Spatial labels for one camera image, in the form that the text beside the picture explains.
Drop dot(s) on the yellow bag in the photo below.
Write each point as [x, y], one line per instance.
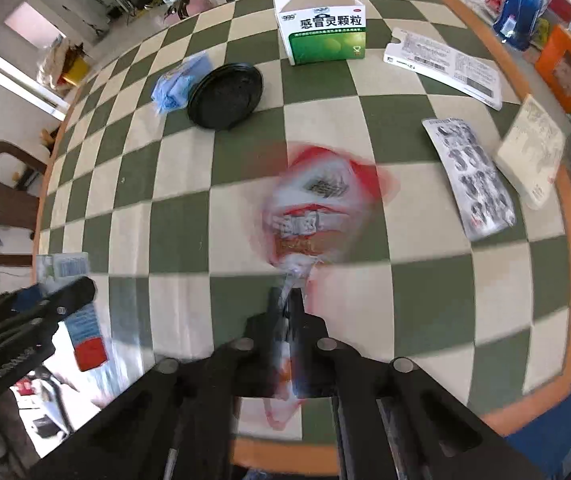
[75, 72]

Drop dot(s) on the blue drink bottle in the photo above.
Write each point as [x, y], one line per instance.
[520, 5]

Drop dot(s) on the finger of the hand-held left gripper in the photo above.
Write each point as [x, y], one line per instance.
[73, 292]
[25, 296]

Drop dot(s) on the black round plastic lid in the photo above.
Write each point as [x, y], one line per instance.
[225, 96]

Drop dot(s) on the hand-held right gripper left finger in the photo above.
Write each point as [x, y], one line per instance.
[264, 332]

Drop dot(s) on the beige printed paper box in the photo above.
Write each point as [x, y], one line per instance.
[533, 150]

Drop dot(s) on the brown wooden chair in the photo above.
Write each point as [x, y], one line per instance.
[0, 210]

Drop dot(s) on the silver blister pack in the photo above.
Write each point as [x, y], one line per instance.
[470, 175]

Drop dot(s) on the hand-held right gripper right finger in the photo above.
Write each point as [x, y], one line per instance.
[301, 327]

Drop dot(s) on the red white snack packet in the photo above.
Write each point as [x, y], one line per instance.
[315, 210]

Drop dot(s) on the green white checkered mat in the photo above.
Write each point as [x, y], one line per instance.
[175, 210]

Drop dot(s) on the white blue red packet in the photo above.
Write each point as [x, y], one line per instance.
[88, 340]

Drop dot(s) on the blue plastic bag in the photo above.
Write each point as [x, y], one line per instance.
[178, 85]

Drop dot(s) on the green white medicine box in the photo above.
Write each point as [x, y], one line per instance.
[323, 25]

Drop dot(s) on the orange window box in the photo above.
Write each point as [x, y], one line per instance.
[565, 67]

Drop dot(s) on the white stuffed bags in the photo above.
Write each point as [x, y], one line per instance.
[51, 62]

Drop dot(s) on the white barcode carton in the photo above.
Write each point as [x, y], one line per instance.
[445, 67]

